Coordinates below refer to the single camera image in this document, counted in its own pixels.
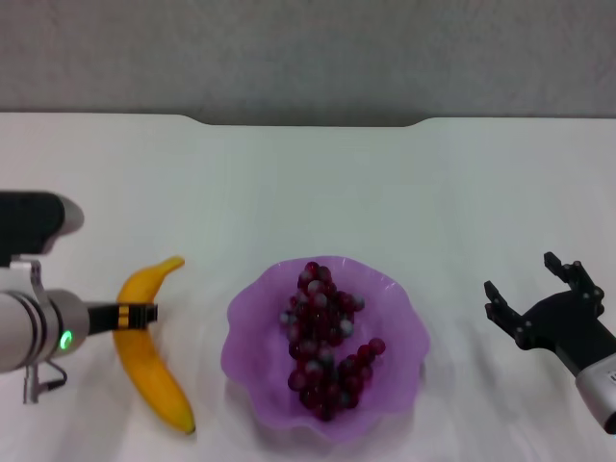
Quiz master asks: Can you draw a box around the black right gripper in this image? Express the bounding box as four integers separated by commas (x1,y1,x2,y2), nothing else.
483,251,616,376

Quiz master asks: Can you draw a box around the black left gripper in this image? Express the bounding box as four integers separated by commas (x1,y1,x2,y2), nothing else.
87,301,160,337

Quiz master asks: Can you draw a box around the yellow banana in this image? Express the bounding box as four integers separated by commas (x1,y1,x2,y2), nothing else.
113,256,197,435

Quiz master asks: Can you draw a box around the dark red grape bunch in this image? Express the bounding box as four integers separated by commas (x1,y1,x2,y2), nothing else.
280,261,387,423

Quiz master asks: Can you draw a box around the purple wavy plastic plate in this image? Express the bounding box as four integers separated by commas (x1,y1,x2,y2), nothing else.
219,254,431,445

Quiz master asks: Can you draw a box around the left wrist cable with plug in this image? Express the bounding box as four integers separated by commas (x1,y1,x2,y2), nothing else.
21,358,67,405

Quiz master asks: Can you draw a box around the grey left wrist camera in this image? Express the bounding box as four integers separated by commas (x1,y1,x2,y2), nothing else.
0,191,86,299

